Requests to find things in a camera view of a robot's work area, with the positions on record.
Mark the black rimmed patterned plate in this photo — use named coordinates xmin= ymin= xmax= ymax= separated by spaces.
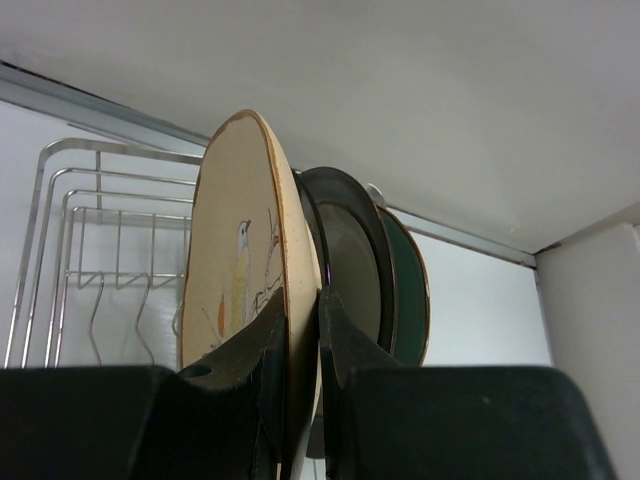
xmin=292 ymin=170 xmax=330 ymax=460

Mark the teal round flower plate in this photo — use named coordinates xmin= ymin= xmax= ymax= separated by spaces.
xmin=378 ymin=207 xmax=431 ymax=367

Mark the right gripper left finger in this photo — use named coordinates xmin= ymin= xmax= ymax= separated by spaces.
xmin=1 ymin=292 xmax=288 ymax=479

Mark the wire dish rack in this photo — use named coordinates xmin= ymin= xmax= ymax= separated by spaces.
xmin=1 ymin=138 xmax=200 ymax=369

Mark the tan plate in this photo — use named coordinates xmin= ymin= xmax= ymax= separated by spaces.
xmin=180 ymin=109 xmax=321 ymax=479

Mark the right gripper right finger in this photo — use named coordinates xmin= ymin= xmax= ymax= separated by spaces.
xmin=317 ymin=287 xmax=608 ymax=479

